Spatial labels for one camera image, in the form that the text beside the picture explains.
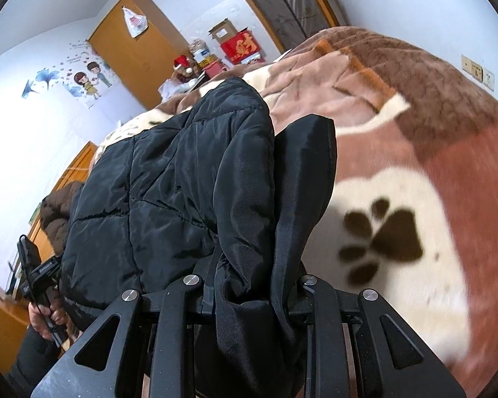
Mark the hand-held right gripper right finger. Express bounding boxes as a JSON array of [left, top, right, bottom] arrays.
[[288, 274, 468, 398]]

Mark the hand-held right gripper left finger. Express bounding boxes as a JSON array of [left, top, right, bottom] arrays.
[[31, 257, 219, 398]]

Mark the black puffer jacket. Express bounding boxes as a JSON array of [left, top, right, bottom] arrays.
[[60, 75, 338, 398]]

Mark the person's left forearm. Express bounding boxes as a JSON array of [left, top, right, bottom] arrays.
[[4, 327, 73, 394]]

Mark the person's left hand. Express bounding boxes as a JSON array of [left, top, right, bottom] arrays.
[[27, 288, 71, 341]]

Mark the brown jacket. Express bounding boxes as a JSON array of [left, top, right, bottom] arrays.
[[39, 181, 86, 258]]

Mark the wooden desk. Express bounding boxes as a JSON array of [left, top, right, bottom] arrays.
[[0, 271, 35, 367]]

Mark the wooden headboard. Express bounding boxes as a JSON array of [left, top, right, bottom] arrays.
[[25, 141, 99, 258]]

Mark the brown cream printed blanket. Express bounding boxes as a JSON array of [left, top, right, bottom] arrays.
[[95, 27, 498, 398]]

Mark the brown teddy bear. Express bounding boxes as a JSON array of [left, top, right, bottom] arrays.
[[172, 65, 201, 89]]

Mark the small red box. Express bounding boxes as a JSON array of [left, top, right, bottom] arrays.
[[201, 60, 229, 79]]

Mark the clear plastic jar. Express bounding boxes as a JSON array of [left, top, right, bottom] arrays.
[[190, 39, 215, 67]]

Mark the wooden wardrobe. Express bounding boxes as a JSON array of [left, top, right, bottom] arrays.
[[87, 0, 192, 110]]

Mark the cardboard box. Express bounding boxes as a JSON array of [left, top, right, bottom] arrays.
[[208, 19, 238, 44]]

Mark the white plastic bag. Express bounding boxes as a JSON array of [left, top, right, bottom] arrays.
[[122, 6, 149, 38]]

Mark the grey fabric panel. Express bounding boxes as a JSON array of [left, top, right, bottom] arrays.
[[222, 0, 337, 52]]

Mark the cartoon wall sticker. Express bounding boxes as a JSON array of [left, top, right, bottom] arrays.
[[21, 39, 114, 110]]

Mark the beige wall socket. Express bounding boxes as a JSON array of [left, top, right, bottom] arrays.
[[460, 55, 484, 81]]

